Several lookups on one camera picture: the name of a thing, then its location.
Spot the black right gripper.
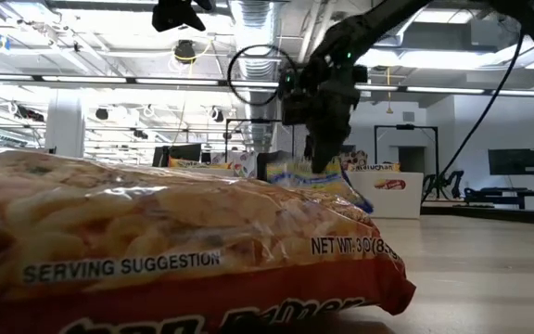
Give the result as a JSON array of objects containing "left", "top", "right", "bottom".
[{"left": 294, "top": 58, "right": 369, "bottom": 175}]

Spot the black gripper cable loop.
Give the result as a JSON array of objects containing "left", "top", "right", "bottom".
[{"left": 227, "top": 44, "right": 289, "bottom": 107}]

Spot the large silver ventilation duct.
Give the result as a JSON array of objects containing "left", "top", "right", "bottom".
[{"left": 340, "top": 0, "right": 435, "bottom": 84}]

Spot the white building column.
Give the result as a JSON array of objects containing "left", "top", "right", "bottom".
[{"left": 44, "top": 90, "right": 86, "bottom": 159}]

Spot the black wall-side TV screen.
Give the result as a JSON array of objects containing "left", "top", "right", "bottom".
[{"left": 488, "top": 148, "right": 534, "bottom": 176}]

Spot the black aluminium table rail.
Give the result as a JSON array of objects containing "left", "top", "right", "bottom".
[{"left": 422, "top": 203, "right": 534, "bottom": 228}]

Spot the white printed plastic bag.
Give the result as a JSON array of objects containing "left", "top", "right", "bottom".
[{"left": 209, "top": 150, "right": 259, "bottom": 178}]

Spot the long ceiling light strip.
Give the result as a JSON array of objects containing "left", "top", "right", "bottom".
[{"left": 0, "top": 72, "right": 534, "bottom": 98}]

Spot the black metal frame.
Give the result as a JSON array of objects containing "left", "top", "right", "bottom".
[{"left": 374, "top": 123, "right": 439, "bottom": 175}]

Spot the brown patterned cushion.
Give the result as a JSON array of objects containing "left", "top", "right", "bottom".
[{"left": 338, "top": 149, "right": 369, "bottom": 164}]

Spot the orange chicken ramen pack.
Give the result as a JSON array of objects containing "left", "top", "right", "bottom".
[{"left": 168, "top": 156, "right": 234, "bottom": 171}]

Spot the black round ceiling device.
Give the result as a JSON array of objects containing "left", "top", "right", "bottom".
[{"left": 173, "top": 39, "right": 198, "bottom": 65}]

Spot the black computer monitor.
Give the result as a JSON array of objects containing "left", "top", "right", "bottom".
[{"left": 152, "top": 143, "right": 202, "bottom": 168}]

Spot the red-orange chicken ramen pack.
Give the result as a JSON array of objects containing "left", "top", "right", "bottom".
[{"left": 0, "top": 147, "right": 417, "bottom": 334}]

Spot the white plastic bin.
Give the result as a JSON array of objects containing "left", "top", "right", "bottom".
[
  {"left": 348, "top": 171, "right": 425, "bottom": 220},
  {"left": 169, "top": 165, "right": 238, "bottom": 180}
]

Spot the yellow hanging cord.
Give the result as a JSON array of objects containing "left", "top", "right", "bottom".
[{"left": 385, "top": 67, "right": 394, "bottom": 115}]

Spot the black TV stand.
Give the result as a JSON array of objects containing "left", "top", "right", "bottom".
[{"left": 464, "top": 157, "right": 534, "bottom": 211}]

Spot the blue soy sauce ramen pack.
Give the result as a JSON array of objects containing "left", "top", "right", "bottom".
[{"left": 265, "top": 157, "right": 375, "bottom": 214}]

